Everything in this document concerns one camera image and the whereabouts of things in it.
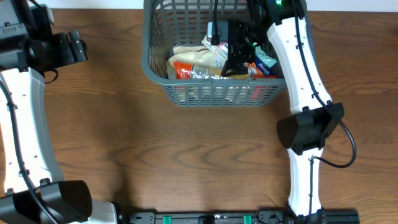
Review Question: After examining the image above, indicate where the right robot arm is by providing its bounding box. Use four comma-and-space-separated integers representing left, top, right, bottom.
221, 1, 345, 223

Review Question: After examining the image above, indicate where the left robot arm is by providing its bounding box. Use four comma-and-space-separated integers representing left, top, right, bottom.
1, 0, 118, 224

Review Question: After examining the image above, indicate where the Kleenex pocket tissue multipack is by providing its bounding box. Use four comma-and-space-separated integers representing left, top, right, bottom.
200, 34, 277, 78

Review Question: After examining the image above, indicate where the small teal wipes packet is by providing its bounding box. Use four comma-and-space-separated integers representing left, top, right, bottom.
255, 46, 277, 68

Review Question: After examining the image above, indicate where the red orange biscuit package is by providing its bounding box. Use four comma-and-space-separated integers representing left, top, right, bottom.
173, 60, 266, 80

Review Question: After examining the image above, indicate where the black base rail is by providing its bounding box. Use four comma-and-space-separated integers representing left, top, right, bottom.
117, 209, 361, 224

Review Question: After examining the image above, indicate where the grey plastic slatted basket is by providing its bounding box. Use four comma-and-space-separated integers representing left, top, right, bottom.
141, 0, 288, 106

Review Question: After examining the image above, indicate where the plain beige pouch bag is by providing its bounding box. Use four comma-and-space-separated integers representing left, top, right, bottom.
166, 46, 225, 79

